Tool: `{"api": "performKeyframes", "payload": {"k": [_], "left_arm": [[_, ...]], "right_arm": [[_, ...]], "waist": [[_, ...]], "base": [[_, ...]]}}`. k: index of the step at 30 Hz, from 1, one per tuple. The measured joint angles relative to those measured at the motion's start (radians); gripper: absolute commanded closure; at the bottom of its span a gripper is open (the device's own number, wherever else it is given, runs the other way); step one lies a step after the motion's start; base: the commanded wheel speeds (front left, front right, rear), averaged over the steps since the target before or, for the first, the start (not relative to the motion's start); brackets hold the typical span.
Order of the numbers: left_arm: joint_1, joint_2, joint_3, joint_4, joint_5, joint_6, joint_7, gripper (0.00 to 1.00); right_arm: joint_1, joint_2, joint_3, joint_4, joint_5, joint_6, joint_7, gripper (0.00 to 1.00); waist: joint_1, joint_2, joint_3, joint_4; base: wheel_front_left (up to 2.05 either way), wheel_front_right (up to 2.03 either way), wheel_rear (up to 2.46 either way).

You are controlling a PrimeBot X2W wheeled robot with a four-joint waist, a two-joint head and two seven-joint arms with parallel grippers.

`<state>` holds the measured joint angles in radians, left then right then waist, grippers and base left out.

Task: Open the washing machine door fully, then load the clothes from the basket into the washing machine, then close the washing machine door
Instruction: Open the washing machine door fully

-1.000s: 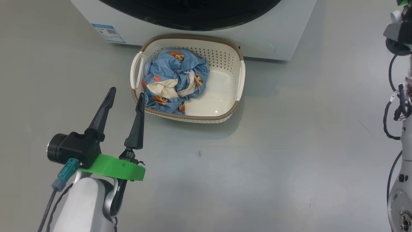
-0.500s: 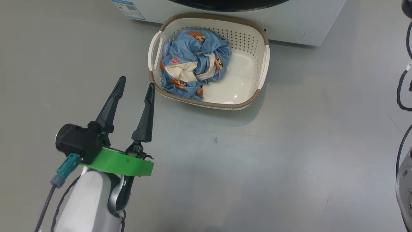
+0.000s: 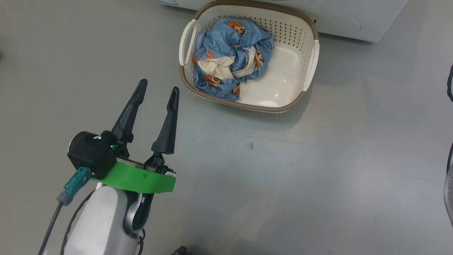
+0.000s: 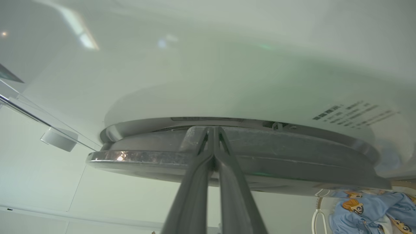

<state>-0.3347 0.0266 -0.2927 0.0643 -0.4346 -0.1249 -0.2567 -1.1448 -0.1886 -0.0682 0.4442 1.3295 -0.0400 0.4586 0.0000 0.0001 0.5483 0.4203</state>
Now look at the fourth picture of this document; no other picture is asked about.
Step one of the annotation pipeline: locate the white cylindrical fixture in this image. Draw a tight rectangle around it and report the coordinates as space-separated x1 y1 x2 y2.
40 127 79 152

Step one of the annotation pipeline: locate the white front-load washing machine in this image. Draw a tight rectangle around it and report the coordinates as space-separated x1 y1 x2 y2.
19 0 416 180

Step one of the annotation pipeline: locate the round glass washing machine door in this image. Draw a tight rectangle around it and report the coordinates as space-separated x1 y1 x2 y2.
86 117 393 197

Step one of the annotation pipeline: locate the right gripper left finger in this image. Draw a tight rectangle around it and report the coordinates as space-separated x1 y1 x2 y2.
162 126 215 234

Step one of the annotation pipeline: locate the thin metal rail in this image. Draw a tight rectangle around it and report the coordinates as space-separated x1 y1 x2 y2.
0 94 98 151

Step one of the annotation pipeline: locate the blue cartoon print garment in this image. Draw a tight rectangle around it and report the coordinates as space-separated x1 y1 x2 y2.
329 189 416 234

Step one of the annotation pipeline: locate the cream perforated laundry basket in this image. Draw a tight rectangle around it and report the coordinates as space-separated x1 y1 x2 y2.
311 179 416 234

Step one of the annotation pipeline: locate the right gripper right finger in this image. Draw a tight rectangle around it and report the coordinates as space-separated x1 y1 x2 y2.
214 126 268 234

